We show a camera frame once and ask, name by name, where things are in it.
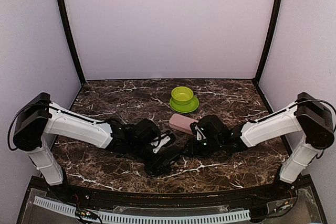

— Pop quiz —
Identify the pink glasses case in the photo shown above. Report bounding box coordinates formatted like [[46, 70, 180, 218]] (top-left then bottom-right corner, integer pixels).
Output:
[[169, 113, 198, 135]]

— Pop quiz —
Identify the green plate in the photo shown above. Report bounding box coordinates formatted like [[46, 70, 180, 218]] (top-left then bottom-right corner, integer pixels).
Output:
[[170, 96, 200, 113]]

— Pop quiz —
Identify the right black frame post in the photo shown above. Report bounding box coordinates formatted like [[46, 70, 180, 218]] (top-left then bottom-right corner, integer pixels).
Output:
[[255, 0, 281, 83]]

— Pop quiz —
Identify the black glasses case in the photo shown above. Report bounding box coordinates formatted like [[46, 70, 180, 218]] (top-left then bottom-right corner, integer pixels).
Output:
[[154, 146, 181, 169]]

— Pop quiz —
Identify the white slotted cable duct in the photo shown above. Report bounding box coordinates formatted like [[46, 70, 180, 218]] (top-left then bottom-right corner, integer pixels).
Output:
[[33, 196, 250, 223]]

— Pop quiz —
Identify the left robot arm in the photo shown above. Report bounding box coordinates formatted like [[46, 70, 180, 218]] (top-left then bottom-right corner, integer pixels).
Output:
[[7, 92, 171, 201]]

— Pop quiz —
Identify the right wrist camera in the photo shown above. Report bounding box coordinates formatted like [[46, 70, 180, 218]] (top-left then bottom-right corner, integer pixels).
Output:
[[190, 122, 206, 141]]

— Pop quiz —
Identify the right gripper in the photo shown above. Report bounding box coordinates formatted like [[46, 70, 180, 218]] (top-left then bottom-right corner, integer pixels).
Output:
[[180, 136, 223, 159]]

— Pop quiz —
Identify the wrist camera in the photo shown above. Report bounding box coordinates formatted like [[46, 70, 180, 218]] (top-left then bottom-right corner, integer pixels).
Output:
[[150, 132, 176, 154], [190, 122, 206, 141]]

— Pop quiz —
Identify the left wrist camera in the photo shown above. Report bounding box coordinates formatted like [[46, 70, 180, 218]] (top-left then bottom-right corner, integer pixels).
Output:
[[150, 132, 176, 154]]

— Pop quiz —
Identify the black front rail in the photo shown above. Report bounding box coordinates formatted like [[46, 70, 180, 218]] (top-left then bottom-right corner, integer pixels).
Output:
[[28, 175, 313, 211]]

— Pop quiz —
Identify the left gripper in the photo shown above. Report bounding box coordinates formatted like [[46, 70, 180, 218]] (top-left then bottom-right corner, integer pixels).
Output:
[[129, 141, 172, 176]]

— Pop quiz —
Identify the green bowl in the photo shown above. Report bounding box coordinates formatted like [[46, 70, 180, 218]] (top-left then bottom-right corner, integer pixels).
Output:
[[171, 86, 194, 105]]

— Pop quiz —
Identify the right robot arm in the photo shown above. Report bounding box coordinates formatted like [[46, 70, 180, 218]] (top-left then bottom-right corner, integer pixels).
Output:
[[183, 92, 335, 200]]

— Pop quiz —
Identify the black frame post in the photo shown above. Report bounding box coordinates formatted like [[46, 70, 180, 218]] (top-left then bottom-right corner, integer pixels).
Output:
[[57, 0, 86, 85], [255, 0, 281, 83]]

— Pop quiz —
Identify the left black frame post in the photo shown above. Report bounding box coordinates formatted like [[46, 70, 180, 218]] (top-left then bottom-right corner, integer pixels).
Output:
[[57, 0, 86, 85]]

